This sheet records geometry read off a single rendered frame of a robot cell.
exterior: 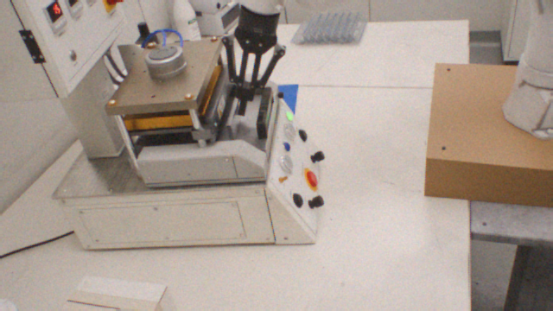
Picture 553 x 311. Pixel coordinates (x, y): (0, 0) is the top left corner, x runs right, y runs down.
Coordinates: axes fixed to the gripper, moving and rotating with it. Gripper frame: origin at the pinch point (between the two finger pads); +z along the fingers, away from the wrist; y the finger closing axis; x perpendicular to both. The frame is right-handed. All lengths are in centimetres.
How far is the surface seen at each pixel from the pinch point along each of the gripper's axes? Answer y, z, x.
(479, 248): 99, 73, 46
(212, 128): -4.5, -0.1, -12.7
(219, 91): -5.2, -1.3, -1.1
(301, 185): 16.5, 15.7, -5.4
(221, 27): -18, 27, 89
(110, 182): -24.0, 18.7, -13.9
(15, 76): -39.0, -4.9, -16.4
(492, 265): 101, 73, 38
